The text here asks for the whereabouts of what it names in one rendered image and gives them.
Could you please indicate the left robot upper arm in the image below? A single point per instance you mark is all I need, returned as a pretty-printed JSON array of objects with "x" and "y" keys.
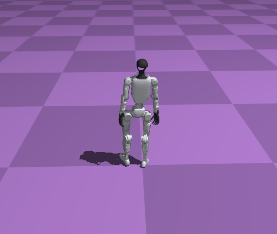
[{"x": 127, "y": 82}]

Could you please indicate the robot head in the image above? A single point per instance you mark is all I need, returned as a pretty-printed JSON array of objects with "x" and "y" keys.
[{"x": 142, "y": 63}]

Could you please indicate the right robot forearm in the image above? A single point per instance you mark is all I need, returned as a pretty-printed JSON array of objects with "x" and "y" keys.
[{"x": 155, "y": 105}]

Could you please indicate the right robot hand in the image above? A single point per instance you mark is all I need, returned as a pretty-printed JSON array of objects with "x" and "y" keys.
[{"x": 156, "y": 118}]

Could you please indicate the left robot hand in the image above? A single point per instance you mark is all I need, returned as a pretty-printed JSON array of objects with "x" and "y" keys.
[{"x": 120, "y": 118}]

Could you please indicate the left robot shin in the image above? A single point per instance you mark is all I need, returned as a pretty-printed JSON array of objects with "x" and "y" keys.
[{"x": 126, "y": 147}]

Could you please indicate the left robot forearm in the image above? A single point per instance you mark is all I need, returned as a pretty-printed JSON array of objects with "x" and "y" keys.
[{"x": 123, "y": 105}]

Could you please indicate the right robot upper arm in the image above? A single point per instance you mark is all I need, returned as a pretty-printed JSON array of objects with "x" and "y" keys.
[{"x": 154, "y": 83}]

